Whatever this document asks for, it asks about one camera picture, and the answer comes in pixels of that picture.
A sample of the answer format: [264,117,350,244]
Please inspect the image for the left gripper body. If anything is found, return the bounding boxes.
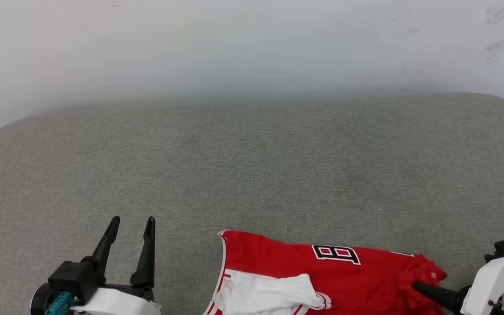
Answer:
[97,282,155,302]

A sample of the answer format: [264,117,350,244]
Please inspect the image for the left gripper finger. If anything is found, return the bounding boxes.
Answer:
[130,217,156,288]
[81,216,121,283]

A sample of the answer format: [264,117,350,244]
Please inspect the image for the red white basketball jersey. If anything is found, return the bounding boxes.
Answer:
[203,230,448,315]

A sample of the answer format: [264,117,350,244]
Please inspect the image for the teal left camera connector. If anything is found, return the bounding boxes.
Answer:
[44,292,76,315]

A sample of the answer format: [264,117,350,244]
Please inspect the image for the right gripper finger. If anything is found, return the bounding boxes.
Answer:
[413,282,458,307]

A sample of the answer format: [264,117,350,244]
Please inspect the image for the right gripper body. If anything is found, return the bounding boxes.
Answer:
[451,285,472,314]

